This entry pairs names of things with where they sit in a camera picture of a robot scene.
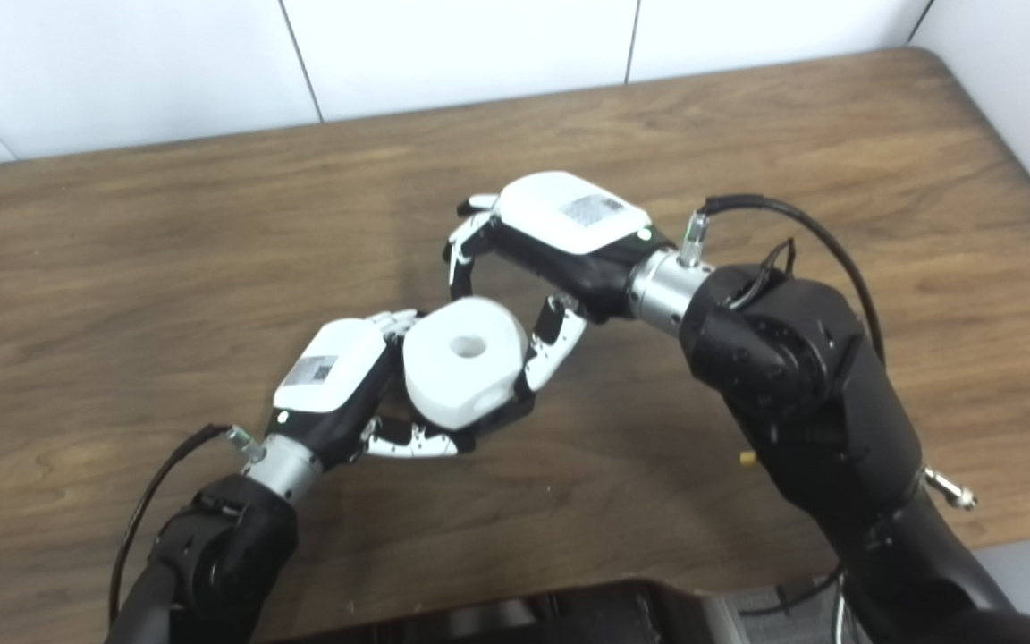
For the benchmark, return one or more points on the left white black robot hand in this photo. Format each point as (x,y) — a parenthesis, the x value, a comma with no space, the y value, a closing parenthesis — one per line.
(332,367)

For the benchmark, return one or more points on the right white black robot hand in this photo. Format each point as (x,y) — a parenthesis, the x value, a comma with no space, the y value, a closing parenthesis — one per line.
(569,215)

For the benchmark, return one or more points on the round white plastic piece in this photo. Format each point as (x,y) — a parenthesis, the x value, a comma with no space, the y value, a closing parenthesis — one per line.
(443,385)

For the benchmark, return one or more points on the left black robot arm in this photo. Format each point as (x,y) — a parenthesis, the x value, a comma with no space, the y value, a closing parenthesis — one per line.
(229,555)

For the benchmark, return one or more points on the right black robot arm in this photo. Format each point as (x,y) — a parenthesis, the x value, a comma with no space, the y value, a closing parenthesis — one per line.
(801,376)

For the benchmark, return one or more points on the black robot torso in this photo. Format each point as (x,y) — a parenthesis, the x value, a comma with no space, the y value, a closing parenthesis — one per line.
(604,617)

